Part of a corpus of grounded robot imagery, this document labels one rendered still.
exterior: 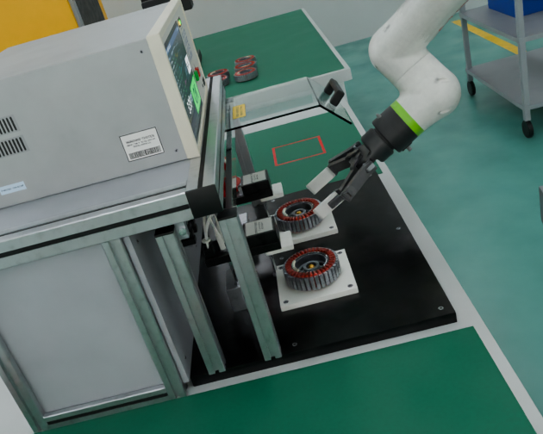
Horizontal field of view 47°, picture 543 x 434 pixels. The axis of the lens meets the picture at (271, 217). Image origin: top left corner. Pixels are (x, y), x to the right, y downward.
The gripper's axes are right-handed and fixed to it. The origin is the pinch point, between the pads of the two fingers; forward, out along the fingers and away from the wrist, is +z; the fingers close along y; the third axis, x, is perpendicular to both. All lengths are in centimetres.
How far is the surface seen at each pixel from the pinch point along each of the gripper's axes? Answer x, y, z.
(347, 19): -93, 508, -43
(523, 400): -17, -64, -13
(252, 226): 14.8, -23.5, 7.3
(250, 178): 14.7, -0.2, 7.0
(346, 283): -4.6, -29.7, 1.5
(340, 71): -20, 133, -18
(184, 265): 26, -45, 12
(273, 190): 9.1, -0.9, 5.2
